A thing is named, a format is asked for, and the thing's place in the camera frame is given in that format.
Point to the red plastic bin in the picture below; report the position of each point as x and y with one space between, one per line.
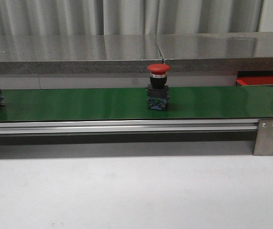
254 78

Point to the aluminium conveyor frame rail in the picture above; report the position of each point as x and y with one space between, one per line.
125 126

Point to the green conveyor belt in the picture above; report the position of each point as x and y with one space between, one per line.
130 103

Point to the grey pleated curtain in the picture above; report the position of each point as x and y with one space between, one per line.
127 17

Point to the grey stone shelf right slab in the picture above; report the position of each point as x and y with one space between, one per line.
251 51

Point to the steel conveyor support bracket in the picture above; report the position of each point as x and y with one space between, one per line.
264 139

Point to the red mushroom push button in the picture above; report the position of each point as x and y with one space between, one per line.
157 90

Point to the grey stone shelf left slab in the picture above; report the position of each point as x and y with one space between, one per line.
77 54

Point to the grey stone shelf slab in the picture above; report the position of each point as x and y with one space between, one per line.
77 54
251 51

